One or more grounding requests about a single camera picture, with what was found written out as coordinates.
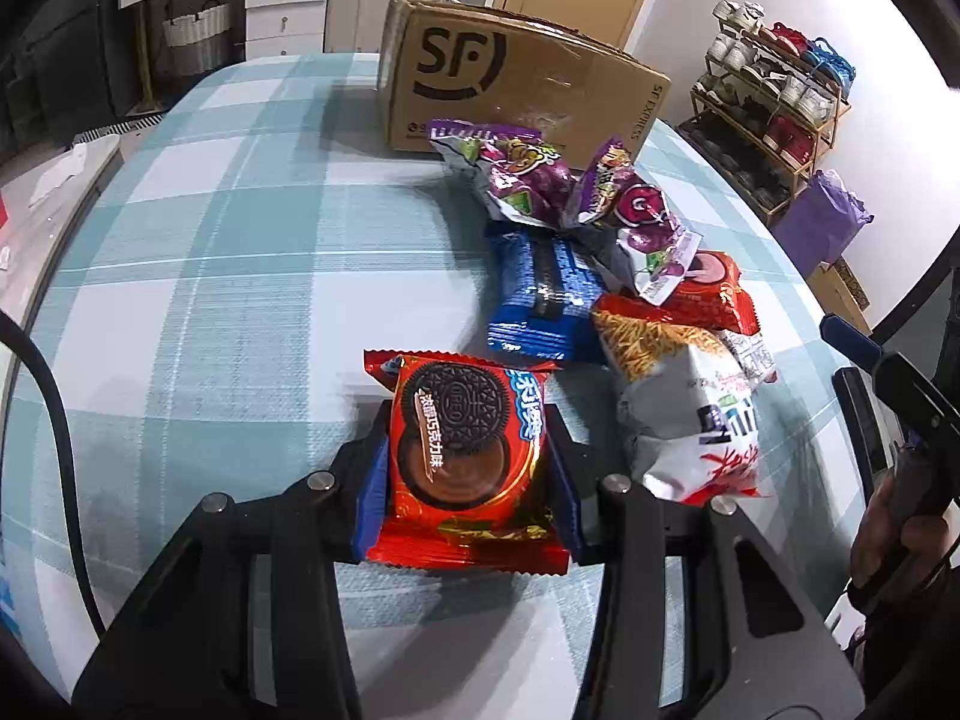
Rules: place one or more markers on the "blue cookie packet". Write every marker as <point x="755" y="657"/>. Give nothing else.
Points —
<point x="532" y="292"/>

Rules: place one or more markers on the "red cookie packet pink print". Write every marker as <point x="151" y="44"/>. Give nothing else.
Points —
<point x="712" y="292"/>

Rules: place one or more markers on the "wooden shoe rack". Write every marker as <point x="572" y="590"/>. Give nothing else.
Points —
<point x="780" y="165"/>
<point x="780" y="67"/>

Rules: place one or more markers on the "person's right forearm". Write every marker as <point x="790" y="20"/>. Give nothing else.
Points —
<point x="892" y="637"/>

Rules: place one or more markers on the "brown cardboard box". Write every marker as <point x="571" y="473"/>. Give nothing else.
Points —
<point x="465" y="67"/>

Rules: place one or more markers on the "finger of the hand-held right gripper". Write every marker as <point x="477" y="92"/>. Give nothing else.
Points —
<point x="855" y="420"/>
<point x="847" y="337"/>

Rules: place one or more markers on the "checkered blue white tablecloth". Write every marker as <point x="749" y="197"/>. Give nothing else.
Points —
<point x="225" y="240"/>

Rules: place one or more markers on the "black glass cabinet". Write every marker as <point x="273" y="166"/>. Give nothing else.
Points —
<point x="75" y="67"/>

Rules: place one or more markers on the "purple gummy candy packet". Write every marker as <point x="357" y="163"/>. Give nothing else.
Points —
<point x="517" y="180"/>
<point x="637" y="217"/>

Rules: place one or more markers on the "red chocolate cookie packet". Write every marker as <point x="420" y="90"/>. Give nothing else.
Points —
<point x="457" y="427"/>

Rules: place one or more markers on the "person's right hand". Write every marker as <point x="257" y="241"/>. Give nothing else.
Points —
<point x="874" y="540"/>

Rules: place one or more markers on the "red white noodle snack bag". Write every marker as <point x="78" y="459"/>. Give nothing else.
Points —
<point x="675" y="390"/>

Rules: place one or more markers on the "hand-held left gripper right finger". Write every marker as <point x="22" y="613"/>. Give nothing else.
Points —
<point x="564" y="499"/>

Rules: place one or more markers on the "small cardboard floor box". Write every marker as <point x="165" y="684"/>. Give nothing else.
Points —
<point x="840" y="296"/>

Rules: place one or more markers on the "purple gift bag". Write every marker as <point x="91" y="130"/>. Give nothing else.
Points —
<point x="821" y="225"/>

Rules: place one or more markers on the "woven laundry basket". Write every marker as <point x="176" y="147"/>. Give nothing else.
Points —
<point x="196" y="37"/>

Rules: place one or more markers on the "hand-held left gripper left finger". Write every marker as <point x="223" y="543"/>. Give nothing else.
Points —
<point x="373" y="502"/>

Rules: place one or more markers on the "black white patterned rug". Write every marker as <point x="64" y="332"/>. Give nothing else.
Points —
<point x="135" y="122"/>

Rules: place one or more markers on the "white bin with red item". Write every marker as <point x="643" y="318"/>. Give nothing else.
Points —
<point x="45" y="195"/>

